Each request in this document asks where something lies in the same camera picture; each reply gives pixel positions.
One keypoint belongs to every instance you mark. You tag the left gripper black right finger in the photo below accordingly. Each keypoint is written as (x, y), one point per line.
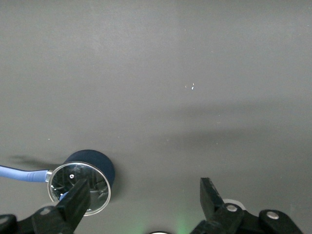
(219, 217)

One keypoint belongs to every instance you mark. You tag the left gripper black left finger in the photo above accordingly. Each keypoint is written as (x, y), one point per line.
(70, 207)

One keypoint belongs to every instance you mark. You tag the glass saucepan lid blue knob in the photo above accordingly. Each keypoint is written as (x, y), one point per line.
(73, 174)

